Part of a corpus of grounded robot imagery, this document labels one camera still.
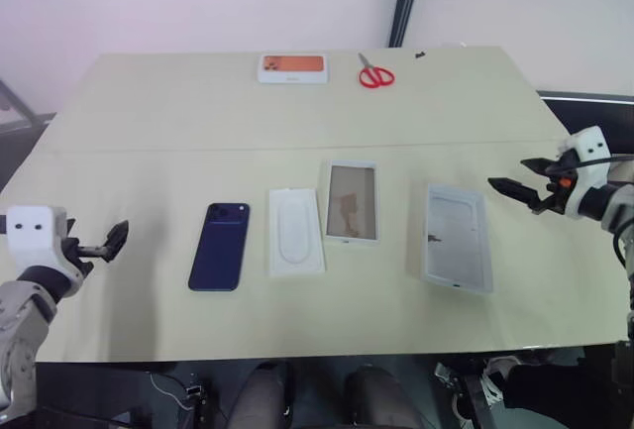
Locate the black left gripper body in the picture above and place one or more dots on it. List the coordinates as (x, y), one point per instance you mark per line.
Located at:
(74, 249)

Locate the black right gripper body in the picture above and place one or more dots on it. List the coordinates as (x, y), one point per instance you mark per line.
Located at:
(557, 198)

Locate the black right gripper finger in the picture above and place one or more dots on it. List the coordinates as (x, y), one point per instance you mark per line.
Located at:
(512, 188)
(537, 166)

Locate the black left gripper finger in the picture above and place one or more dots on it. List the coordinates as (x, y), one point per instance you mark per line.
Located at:
(112, 252)
(119, 233)

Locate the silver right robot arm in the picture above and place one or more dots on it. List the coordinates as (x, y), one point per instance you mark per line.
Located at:
(616, 206)

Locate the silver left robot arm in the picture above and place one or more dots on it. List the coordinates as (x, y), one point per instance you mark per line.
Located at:
(20, 310)

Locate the white plastic container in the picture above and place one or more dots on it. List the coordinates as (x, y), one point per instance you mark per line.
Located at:
(351, 203)

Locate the white box with orange phone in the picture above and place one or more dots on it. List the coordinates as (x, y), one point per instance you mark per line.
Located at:
(293, 68)

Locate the dark blue smartphone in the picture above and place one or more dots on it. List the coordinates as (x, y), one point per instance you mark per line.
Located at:
(220, 246)

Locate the small black clip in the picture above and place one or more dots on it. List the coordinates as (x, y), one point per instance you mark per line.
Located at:
(420, 54)

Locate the white paper insert tray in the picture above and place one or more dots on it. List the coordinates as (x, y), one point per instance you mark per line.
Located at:
(296, 232)

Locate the dark rounded shape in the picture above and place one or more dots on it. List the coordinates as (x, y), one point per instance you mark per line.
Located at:
(262, 396)
(381, 399)

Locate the dark vertical pole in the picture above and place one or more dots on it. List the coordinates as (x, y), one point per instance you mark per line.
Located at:
(406, 0)

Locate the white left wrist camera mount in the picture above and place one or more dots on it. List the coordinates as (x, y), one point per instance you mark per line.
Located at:
(34, 236)

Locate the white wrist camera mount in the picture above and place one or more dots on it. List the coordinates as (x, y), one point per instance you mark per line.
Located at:
(587, 151)
(34, 236)

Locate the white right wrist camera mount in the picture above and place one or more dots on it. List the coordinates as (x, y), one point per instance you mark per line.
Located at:
(587, 151)

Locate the grey metal frame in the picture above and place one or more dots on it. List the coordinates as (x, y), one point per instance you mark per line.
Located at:
(20, 112)

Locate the white and black bracket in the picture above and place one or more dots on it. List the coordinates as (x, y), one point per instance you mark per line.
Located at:
(470, 389)

